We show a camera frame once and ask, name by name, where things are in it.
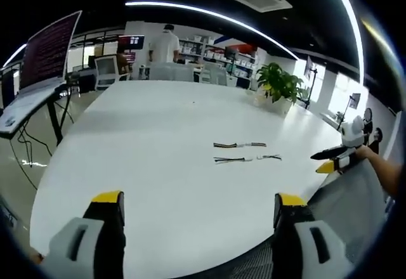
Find black floor cables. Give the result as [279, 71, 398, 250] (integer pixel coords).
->
[8, 91, 75, 191]

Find black tripod stand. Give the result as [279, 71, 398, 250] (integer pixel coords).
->
[303, 55, 320, 109]

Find curved ceiling light strip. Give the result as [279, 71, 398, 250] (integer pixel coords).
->
[124, 1, 299, 61]

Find black sleeved JST connector cable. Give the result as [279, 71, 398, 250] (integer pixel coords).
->
[213, 142, 252, 150]

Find grey mesh office chair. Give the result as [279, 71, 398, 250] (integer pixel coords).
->
[218, 157, 396, 279]

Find open silver laptop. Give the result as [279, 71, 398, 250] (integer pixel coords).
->
[0, 10, 83, 134]

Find red screen monitor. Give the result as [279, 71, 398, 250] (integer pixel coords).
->
[118, 35, 145, 51]

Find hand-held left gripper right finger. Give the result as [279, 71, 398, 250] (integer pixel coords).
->
[273, 192, 355, 279]

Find black loose-wire JST connector cable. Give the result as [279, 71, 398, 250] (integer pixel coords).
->
[213, 155, 255, 164]

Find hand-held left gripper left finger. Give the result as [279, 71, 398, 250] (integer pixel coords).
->
[43, 190, 128, 279]

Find black-legged side desk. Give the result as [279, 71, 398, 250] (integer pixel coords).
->
[0, 84, 75, 148]

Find white storage shelves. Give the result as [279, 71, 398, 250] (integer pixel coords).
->
[178, 36, 258, 87]

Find green potted plant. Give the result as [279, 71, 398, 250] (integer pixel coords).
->
[255, 62, 311, 105]

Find white office chair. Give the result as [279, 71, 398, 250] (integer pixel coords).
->
[94, 55, 131, 91]

